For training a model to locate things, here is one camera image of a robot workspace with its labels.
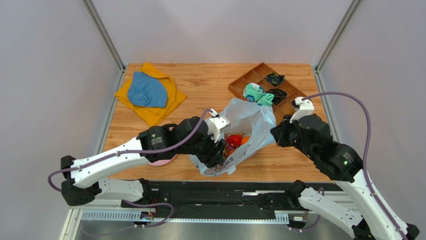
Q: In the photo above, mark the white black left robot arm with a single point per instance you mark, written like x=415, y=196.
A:
x=87, y=179

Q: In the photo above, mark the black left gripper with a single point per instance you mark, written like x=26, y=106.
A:
x=214, y=156

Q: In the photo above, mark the wooden divided tray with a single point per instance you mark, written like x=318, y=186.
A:
x=260, y=75

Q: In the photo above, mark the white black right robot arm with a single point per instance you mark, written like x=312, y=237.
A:
x=342, y=164

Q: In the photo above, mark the red yellow pear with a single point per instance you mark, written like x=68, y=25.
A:
x=244, y=140

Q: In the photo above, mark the teal blue sock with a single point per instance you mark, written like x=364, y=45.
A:
x=266, y=100

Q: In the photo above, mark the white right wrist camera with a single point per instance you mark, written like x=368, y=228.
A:
x=303, y=107

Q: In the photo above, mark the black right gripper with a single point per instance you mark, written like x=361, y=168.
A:
x=281, y=136

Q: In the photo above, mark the blue cloth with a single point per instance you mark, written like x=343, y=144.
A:
x=147, y=91

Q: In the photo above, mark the aluminium frame rail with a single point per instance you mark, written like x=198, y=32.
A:
x=97, y=20

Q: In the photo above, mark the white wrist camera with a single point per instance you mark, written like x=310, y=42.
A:
x=216, y=125
x=303, y=107

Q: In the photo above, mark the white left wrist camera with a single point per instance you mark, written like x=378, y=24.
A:
x=216, y=125

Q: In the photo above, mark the black patterned sock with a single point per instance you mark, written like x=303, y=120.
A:
x=275, y=79
x=279, y=95

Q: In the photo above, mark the purple grapes bunch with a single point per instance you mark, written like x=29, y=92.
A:
x=229, y=149

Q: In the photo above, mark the light blue plastic bag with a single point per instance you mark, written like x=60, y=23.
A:
x=248, y=119

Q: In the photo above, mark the pink plate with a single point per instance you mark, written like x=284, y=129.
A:
x=160, y=162

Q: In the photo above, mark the red strawberry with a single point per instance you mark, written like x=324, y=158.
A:
x=234, y=140

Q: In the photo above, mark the teal white sock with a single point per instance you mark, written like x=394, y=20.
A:
x=253, y=92

